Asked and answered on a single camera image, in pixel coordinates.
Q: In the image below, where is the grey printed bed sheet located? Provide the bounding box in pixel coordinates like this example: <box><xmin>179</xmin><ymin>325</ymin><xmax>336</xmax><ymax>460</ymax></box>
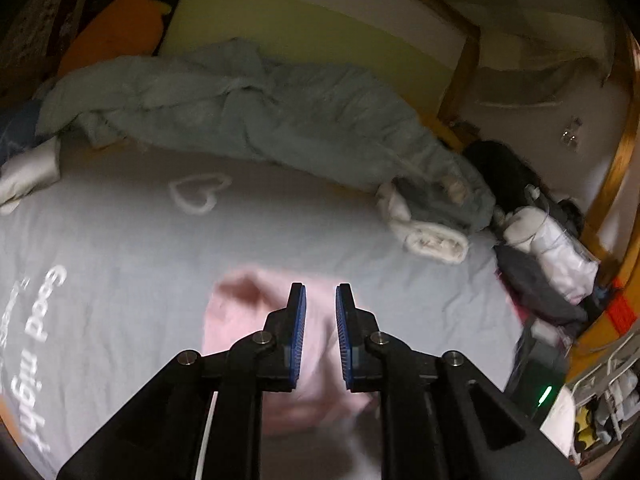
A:
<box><xmin>0</xmin><ymin>135</ymin><xmax>526</xmax><ymax>480</ymax></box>

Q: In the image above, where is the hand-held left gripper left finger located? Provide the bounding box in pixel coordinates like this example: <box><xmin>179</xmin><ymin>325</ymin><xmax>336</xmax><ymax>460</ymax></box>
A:
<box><xmin>57</xmin><ymin>282</ymin><xmax>307</xmax><ymax>480</ymax></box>

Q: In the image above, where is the yellow-green headboard cushion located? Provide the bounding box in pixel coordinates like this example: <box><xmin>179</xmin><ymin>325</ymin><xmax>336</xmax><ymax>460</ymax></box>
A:
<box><xmin>160</xmin><ymin>0</ymin><xmax>473</xmax><ymax>116</ymax></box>

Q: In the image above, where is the dark grey folded cloth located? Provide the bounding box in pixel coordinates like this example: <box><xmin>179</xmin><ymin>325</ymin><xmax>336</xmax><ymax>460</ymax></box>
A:
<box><xmin>397</xmin><ymin>176</ymin><xmax>481</xmax><ymax>226</ymax></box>

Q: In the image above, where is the white rolled cloth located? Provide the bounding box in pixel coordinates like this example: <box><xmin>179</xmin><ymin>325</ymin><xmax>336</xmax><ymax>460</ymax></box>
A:
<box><xmin>376</xmin><ymin>182</ymin><xmax>471</xmax><ymax>264</ymax></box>

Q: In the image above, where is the white plastic pack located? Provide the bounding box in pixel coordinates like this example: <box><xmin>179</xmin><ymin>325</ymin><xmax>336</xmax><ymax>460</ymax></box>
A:
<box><xmin>502</xmin><ymin>205</ymin><xmax>601</xmax><ymax>306</ymax></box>

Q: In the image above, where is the pink printed t-shirt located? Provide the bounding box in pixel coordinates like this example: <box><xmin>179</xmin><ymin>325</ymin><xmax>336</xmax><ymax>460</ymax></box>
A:
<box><xmin>202</xmin><ymin>267</ymin><xmax>383</xmax><ymax>480</ymax></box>

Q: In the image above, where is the orange pillow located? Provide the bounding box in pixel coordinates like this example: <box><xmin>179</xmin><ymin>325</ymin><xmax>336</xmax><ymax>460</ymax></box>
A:
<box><xmin>57</xmin><ymin>0</ymin><xmax>173</xmax><ymax>78</ymax></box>

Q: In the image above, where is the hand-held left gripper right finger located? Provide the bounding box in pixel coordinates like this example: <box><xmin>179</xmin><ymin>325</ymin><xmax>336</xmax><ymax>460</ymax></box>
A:
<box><xmin>335</xmin><ymin>282</ymin><xmax>583</xmax><ymax>480</ymax></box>

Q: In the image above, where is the blue pillow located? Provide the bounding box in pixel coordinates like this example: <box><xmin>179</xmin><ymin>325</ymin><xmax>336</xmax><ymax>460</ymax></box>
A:
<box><xmin>0</xmin><ymin>100</ymin><xmax>51</xmax><ymax>166</ymax></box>

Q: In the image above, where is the white pillow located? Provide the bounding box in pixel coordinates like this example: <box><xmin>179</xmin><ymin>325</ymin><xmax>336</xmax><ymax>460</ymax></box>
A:
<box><xmin>0</xmin><ymin>137</ymin><xmax>62</xmax><ymax>216</ymax></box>

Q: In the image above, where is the red cloth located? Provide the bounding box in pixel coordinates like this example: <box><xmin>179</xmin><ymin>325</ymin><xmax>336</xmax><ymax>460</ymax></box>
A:
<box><xmin>495</xmin><ymin>270</ymin><xmax>536</xmax><ymax>328</ymax></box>

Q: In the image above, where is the white wire rack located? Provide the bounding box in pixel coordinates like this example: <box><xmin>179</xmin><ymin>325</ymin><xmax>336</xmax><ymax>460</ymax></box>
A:
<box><xmin>570</xmin><ymin>332</ymin><xmax>640</xmax><ymax>461</ymax></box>

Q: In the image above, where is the grey-green crumpled blanket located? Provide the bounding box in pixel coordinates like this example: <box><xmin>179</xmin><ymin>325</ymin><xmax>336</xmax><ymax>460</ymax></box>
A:
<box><xmin>37</xmin><ymin>37</ymin><xmax>496</xmax><ymax>233</ymax></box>

